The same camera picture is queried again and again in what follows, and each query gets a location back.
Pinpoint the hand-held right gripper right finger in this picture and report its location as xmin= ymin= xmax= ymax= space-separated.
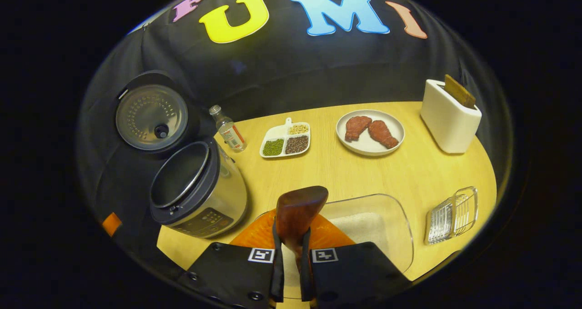
xmin=300 ymin=214 xmax=412 ymax=309

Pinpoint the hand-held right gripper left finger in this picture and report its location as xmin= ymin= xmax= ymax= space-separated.
xmin=186 ymin=209 xmax=285 ymax=309

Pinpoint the clear plastic rice container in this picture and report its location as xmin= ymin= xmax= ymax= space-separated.
xmin=255 ymin=194 xmax=414 ymax=300

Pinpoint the grey rice cooker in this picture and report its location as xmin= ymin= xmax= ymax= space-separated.
xmin=114 ymin=70 xmax=248 ymax=239

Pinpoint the brown wooden spoon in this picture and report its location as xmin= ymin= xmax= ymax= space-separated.
xmin=275 ymin=185 xmax=329 ymax=273

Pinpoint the white round plate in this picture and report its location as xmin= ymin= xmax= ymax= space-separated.
xmin=336 ymin=110 xmax=405 ymax=157

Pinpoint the red meat piece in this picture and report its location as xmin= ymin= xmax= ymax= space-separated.
xmin=368 ymin=120 xmax=399 ymax=149
xmin=345 ymin=116 xmax=372 ymax=142

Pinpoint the small glass bottle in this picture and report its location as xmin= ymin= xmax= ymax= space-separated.
xmin=209 ymin=105 xmax=247 ymax=153

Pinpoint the white divided grain dish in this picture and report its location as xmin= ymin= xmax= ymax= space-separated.
xmin=259 ymin=117 xmax=311 ymax=159

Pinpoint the white toaster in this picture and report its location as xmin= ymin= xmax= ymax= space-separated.
xmin=420 ymin=75 xmax=482 ymax=154

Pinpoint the brown toast slice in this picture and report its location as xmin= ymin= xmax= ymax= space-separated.
xmin=444 ymin=75 xmax=476 ymax=109

